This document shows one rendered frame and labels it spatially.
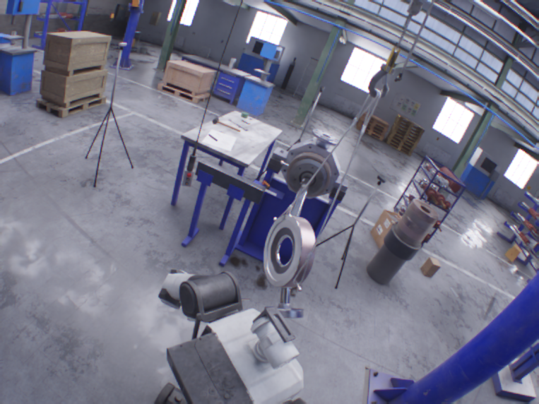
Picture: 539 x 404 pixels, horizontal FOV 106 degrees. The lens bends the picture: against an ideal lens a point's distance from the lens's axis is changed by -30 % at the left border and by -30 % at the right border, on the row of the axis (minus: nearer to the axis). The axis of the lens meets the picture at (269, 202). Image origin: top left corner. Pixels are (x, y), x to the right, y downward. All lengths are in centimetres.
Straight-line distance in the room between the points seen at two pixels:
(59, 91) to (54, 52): 68
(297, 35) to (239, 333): 1387
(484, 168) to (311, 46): 965
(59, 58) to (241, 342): 512
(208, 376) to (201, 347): 7
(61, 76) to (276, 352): 512
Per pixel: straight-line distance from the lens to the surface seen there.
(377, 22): 840
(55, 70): 554
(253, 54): 1316
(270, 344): 64
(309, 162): 235
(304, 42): 1415
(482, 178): 1442
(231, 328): 74
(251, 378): 71
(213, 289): 78
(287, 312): 140
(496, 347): 204
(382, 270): 364
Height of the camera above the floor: 200
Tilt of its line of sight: 30 degrees down
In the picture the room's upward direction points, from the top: 23 degrees clockwise
